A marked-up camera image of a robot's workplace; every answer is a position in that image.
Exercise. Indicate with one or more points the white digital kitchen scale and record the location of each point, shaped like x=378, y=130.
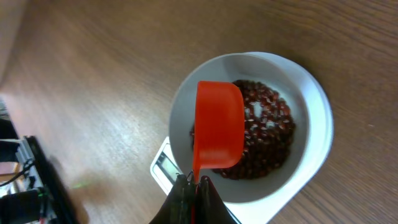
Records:
x=164, y=168

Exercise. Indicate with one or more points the red beans in bowl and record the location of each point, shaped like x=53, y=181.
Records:
x=268, y=132

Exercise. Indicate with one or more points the black metal frame rail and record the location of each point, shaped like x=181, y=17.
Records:
x=41, y=196

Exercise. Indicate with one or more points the red measuring scoop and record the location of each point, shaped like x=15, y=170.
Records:
x=219, y=127

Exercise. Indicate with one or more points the white round bowl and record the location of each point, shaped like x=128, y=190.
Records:
x=257, y=66

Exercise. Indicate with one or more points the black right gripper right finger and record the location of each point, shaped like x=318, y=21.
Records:
x=209, y=207

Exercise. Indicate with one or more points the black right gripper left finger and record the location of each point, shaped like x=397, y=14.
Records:
x=178, y=206

